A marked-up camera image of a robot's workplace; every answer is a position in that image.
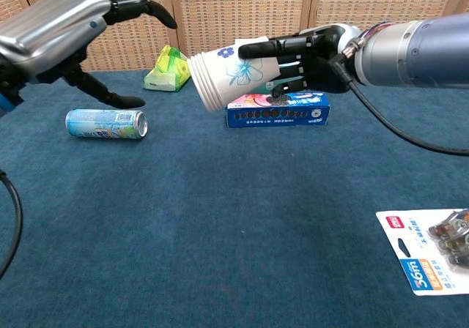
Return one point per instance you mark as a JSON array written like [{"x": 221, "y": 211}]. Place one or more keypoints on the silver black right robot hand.
[{"x": 322, "y": 60}]

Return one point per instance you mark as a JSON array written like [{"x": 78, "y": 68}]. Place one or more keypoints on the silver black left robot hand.
[{"x": 55, "y": 31}]

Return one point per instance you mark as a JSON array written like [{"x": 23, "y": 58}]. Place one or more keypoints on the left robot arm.
[{"x": 5, "y": 104}]

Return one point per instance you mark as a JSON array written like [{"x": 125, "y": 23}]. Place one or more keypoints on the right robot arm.
[{"x": 421, "y": 50}]

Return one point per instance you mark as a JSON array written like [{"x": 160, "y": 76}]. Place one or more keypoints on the blue cookie box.
[{"x": 264, "y": 117}]

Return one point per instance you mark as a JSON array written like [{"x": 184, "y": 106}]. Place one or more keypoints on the light blue drink can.
[{"x": 102, "y": 123}]

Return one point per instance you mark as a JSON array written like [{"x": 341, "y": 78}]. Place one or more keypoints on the green yellow tissue pack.
[{"x": 166, "y": 71}]

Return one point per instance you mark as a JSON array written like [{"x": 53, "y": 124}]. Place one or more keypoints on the blue plush tablecloth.
[{"x": 220, "y": 214}]

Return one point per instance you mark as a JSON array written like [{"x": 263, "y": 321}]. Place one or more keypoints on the tape rolls blister card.
[{"x": 414, "y": 240}]

